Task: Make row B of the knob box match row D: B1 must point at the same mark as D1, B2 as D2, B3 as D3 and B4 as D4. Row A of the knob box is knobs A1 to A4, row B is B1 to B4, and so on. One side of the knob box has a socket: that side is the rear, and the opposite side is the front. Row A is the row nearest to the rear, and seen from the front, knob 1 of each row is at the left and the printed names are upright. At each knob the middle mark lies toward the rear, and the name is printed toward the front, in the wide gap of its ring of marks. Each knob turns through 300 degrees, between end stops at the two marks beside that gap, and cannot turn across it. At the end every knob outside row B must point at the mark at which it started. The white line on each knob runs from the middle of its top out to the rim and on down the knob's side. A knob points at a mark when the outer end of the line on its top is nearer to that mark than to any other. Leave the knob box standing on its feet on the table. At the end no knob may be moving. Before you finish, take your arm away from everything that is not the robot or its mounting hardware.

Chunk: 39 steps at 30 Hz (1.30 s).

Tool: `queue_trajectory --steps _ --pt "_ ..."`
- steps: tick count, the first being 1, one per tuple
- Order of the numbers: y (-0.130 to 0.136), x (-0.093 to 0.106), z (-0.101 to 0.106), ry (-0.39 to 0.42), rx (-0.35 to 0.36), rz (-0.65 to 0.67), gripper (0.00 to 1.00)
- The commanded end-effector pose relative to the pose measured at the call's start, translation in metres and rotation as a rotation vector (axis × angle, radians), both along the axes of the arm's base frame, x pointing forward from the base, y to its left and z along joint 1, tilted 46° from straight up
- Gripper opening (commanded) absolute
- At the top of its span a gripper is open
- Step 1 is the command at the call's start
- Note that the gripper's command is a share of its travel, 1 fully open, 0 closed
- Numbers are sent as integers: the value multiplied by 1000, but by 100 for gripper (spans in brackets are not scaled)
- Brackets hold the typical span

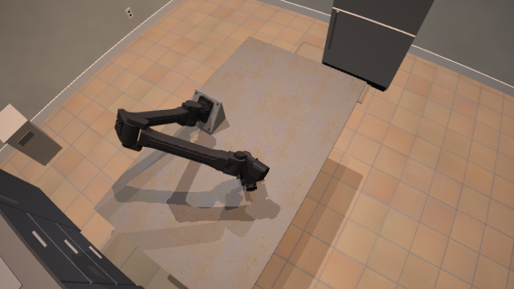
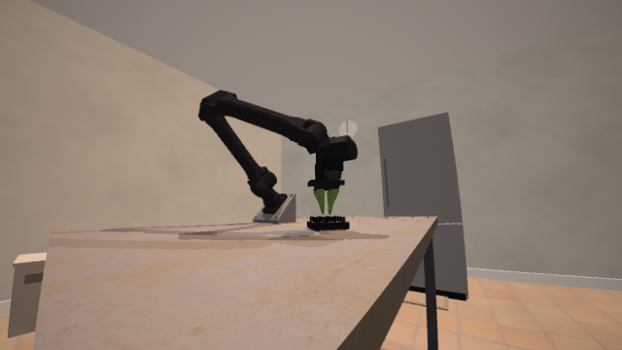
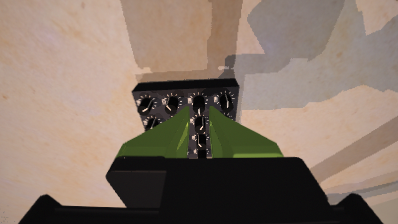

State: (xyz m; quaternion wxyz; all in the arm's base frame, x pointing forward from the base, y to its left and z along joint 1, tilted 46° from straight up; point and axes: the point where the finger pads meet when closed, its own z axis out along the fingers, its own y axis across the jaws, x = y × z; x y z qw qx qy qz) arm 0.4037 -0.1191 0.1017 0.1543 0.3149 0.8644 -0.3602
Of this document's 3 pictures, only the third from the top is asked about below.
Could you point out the black knob box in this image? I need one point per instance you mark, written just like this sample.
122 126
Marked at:
160 101

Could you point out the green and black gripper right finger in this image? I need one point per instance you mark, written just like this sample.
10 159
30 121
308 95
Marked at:
237 140

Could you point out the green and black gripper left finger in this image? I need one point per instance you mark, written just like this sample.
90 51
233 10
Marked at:
162 139

